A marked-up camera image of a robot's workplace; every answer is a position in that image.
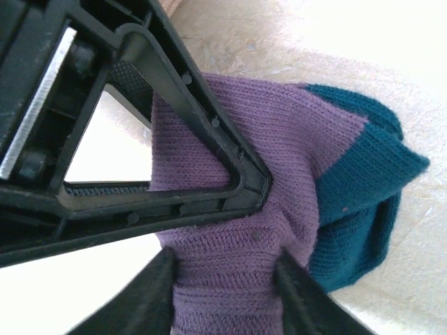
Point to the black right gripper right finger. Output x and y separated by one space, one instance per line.
300 303

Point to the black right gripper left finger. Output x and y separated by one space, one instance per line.
146 303

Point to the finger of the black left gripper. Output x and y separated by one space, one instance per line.
195 104
104 223

